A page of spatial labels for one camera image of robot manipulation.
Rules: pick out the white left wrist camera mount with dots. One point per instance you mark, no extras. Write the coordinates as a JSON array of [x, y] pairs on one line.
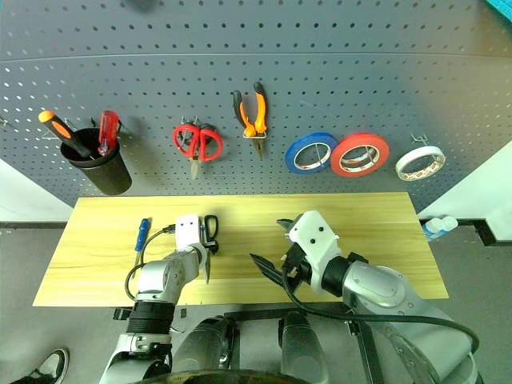
[[187, 232]]

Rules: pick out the black white sneaker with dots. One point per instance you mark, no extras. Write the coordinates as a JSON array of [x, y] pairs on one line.
[[50, 366]]

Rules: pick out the white tape roll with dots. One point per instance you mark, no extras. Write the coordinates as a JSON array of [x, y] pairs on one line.
[[416, 154]]

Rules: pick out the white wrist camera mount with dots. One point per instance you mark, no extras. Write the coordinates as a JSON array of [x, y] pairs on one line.
[[187, 232], [316, 248]]

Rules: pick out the blue tape roll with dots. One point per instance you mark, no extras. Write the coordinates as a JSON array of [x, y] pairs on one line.
[[290, 158]]

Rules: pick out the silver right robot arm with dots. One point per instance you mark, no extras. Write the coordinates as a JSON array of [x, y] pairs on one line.
[[380, 288]]

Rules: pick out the silver tape hook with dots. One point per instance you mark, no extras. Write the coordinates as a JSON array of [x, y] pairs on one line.
[[420, 140]]

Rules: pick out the red tape roll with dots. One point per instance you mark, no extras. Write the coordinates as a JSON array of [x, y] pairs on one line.
[[338, 160]]

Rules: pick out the cyan foam block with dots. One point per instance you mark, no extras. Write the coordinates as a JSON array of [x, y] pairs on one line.
[[504, 6]]

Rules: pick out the silver scissors hook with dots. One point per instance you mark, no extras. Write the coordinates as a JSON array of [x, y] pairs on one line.
[[190, 120]]

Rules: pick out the black table frame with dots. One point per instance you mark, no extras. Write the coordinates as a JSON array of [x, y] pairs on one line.
[[260, 311]]

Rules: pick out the grey metal pegboard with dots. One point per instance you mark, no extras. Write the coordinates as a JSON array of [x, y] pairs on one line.
[[280, 80]]

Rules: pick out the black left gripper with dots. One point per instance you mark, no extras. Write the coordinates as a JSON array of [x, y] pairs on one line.
[[203, 240]]

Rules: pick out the orange black needle-nose pliers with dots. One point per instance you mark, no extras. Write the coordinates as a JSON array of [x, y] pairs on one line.
[[261, 112]]

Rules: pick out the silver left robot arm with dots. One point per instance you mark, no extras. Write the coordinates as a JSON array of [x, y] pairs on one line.
[[160, 280]]

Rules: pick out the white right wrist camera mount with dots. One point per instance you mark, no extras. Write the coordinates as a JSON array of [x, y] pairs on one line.
[[316, 248]]

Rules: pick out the black plastic cup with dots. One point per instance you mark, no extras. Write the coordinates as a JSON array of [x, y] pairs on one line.
[[108, 176]]

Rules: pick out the clear plastic bottle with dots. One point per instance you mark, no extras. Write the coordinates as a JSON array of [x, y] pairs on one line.
[[434, 229], [450, 224]]

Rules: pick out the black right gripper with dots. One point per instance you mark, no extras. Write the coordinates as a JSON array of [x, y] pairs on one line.
[[298, 268]]

